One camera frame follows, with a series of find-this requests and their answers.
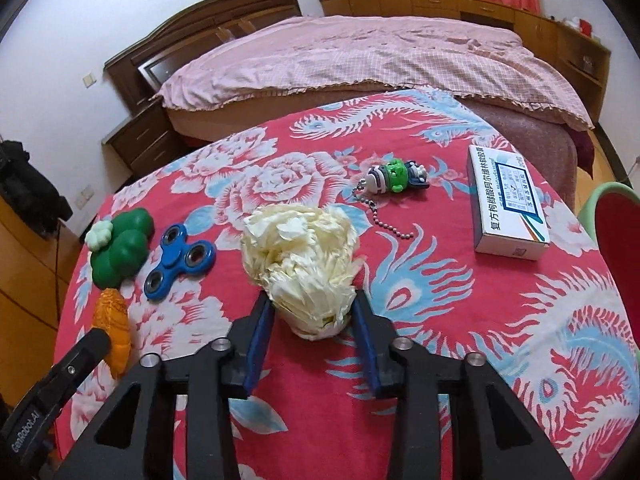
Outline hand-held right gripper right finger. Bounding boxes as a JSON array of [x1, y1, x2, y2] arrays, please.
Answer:
[[352, 290, 576, 480]]

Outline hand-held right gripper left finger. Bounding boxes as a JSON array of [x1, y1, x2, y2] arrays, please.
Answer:
[[52, 290, 276, 480]]

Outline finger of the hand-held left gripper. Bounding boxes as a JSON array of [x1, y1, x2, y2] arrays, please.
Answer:
[[41, 329, 112, 402]]

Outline orange carrot toy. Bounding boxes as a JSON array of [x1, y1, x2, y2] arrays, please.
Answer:
[[91, 289, 132, 380]]

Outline napa cabbage toy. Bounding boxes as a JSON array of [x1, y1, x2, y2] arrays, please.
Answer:
[[241, 204, 365, 342]]

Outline wooden wardrobe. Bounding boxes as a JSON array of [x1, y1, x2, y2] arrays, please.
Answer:
[[0, 195, 83, 411]]

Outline green flower squishy toy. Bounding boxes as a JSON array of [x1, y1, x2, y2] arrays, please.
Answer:
[[84, 207, 155, 290]]

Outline blue fidget spinner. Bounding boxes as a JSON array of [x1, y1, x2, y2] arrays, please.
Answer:
[[144, 224, 217, 302]]

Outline dark hanging clothes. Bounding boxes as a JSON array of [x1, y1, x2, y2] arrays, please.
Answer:
[[0, 140, 73, 241]]

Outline white medicine box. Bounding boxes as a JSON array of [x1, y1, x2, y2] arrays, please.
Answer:
[[466, 144, 551, 262]]

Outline dark wooden nightstand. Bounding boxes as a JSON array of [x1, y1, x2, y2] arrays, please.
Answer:
[[101, 102, 193, 178]]

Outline maroon bed sheet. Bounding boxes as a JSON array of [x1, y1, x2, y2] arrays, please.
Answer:
[[470, 100, 596, 211]]

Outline red basin with green rim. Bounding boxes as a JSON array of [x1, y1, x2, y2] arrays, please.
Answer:
[[577, 181, 640, 348]]

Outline pink checked bedspread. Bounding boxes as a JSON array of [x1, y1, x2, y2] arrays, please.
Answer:
[[152, 15, 596, 133]]

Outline dark wooden bed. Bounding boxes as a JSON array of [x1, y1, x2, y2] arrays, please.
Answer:
[[103, 0, 401, 143]]

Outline green figure keychain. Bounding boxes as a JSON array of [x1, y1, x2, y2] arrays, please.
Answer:
[[352, 157, 431, 241]]

